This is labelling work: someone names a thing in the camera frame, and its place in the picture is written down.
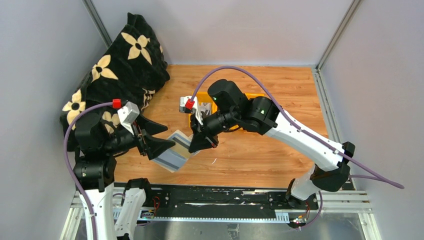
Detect gold striped card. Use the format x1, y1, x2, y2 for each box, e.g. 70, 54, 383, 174
170, 133, 192, 159

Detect beige leather card holder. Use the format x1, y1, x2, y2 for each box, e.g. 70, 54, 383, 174
152, 130, 199, 173

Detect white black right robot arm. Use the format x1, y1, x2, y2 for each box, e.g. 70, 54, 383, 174
179, 79, 355, 208

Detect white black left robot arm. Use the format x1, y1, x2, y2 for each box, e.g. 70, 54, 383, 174
73, 112, 175, 240

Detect white cards in bin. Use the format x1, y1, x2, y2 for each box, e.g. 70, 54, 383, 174
198, 102, 212, 117

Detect yellow bin left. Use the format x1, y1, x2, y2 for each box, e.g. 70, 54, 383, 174
196, 91, 218, 123

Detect yellow bin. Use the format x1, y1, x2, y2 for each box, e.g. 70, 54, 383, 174
196, 91, 218, 123
245, 93, 265, 100

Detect yellow bin right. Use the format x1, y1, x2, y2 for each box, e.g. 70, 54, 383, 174
245, 93, 265, 100

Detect black floral plush blanket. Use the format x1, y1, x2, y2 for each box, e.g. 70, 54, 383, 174
59, 13, 170, 132

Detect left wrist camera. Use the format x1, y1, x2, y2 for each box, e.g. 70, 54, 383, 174
117, 101, 140, 136

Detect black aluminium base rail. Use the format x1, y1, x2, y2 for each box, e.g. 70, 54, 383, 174
69, 183, 374, 229

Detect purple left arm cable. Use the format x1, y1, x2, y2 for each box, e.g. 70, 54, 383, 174
62, 101, 115, 240

